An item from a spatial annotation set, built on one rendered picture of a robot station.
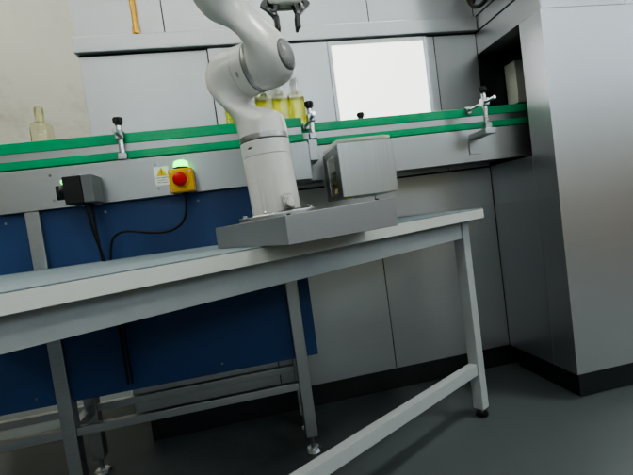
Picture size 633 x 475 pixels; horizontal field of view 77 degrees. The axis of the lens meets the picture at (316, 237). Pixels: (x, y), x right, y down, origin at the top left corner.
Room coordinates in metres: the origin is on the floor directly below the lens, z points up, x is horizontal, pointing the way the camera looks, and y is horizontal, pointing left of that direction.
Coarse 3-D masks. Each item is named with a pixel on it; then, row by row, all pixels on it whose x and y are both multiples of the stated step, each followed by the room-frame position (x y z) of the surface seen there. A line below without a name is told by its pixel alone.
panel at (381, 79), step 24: (336, 48) 1.64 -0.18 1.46; (360, 48) 1.65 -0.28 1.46; (384, 48) 1.67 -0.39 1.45; (408, 48) 1.69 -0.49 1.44; (336, 72) 1.63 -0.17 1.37; (360, 72) 1.65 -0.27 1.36; (384, 72) 1.67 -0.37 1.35; (408, 72) 1.69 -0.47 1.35; (360, 96) 1.65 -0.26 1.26; (384, 96) 1.67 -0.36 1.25; (408, 96) 1.68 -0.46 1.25
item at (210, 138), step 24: (288, 120) 1.33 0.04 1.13; (0, 144) 1.19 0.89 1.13; (24, 144) 1.20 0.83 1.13; (48, 144) 1.21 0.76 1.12; (72, 144) 1.22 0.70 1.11; (96, 144) 1.23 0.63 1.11; (144, 144) 1.26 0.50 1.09; (168, 144) 1.27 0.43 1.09; (192, 144) 1.28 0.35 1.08; (216, 144) 1.29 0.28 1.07; (0, 168) 1.19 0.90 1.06; (24, 168) 1.20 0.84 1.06
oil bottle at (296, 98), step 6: (294, 90) 1.46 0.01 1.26; (288, 96) 1.45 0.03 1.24; (294, 96) 1.45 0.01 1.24; (300, 96) 1.45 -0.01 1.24; (294, 102) 1.45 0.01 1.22; (300, 102) 1.45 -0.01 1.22; (294, 108) 1.45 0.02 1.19; (300, 108) 1.45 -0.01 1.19; (294, 114) 1.45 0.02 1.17; (300, 114) 1.45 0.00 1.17
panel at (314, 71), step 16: (224, 48) 1.56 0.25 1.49; (304, 48) 1.61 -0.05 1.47; (320, 48) 1.62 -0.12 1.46; (304, 64) 1.61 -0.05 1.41; (320, 64) 1.62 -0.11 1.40; (304, 80) 1.61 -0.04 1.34; (320, 80) 1.62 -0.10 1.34; (256, 96) 1.57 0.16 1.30; (304, 96) 1.61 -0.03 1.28; (320, 96) 1.62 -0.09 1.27; (336, 96) 1.63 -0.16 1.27; (224, 112) 1.55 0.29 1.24; (320, 112) 1.62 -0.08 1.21; (336, 112) 1.63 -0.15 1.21
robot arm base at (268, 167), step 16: (256, 144) 0.92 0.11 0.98; (272, 144) 0.92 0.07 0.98; (288, 144) 0.96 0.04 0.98; (256, 160) 0.92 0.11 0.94; (272, 160) 0.92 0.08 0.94; (288, 160) 0.95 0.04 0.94; (256, 176) 0.93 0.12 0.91; (272, 176) 0.92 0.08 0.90; (288, 176) 0.94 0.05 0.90; (256, 192) 0.93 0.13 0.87; (272, 192) 0.92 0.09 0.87; (288, 192) 0.94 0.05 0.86; (256, 208) 0.94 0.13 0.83; (272, 208) 0.92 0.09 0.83; (288, 208) 0.93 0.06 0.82; (304, 208) 0.92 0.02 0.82
